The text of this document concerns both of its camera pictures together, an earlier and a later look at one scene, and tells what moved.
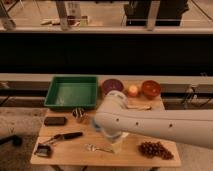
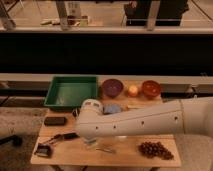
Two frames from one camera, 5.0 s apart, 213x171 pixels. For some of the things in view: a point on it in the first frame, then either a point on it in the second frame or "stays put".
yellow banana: (140, 107) stays put
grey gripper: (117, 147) -> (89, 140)
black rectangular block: (55, 121) stays put
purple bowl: (112, 85) stays put
